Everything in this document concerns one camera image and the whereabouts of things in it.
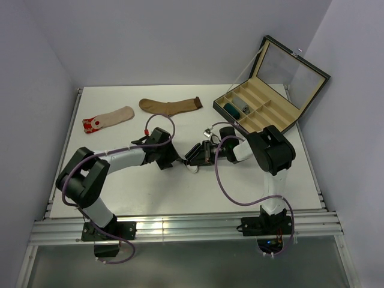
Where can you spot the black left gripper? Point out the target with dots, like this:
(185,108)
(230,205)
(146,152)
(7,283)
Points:
(171,156)

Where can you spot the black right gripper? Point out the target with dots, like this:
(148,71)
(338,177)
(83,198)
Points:
(209,158)

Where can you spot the black white striped sock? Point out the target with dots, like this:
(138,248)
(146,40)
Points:
(193,158)

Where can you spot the green christmas bear sock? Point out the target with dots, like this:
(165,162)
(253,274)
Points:
(232,111)

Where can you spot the grey striped sock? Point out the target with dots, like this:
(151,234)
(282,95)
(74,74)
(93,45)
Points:
(241,104)

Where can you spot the brown long sock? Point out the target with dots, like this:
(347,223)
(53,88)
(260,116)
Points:
(170,108)

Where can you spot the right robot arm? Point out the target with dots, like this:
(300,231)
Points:
(272,151)

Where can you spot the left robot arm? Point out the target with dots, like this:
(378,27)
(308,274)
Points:
(83,177)

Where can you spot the beige red reindeer sock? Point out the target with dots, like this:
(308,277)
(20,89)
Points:
(107,120)

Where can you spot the black compartment organizer box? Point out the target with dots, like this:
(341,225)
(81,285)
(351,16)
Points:
(279,89)

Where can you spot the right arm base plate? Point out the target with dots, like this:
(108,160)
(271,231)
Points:
(258,226)

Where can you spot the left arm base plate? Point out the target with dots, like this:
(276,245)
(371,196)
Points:
(125,230)

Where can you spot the aluminium frame rail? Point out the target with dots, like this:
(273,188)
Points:
(205,227)

